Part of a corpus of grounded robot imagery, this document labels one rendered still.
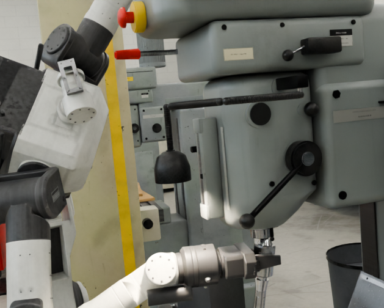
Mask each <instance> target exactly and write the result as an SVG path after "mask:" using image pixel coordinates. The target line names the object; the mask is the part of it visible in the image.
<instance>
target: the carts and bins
mask: <svg viewBox="0 0 384 308"><path fill-rule="evenodd" d="M326 255H327V256H326V259H327V260H328V269H329V275H330V283H331V292H332V297H333V306H334V308H348V306H349V303H350V300H351V298H352V295H353V291H354V289H355V286H356V284H357V280H358V277H359V275H360V272H361V271H363V267H362V256H361V243H348V244H342V245H339V246H335V247H332V248H330V249H329V250H328V251H327V252H326Z"/></svg>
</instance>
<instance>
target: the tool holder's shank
mask: <svg viewBox="0 0 384 308"><path fill-rule="evenodd" d="M268 282H269V278H267V277H258V276H257V277H256V278H255V302H254V308H265V301H266V290H267V285H268Z"/></svg>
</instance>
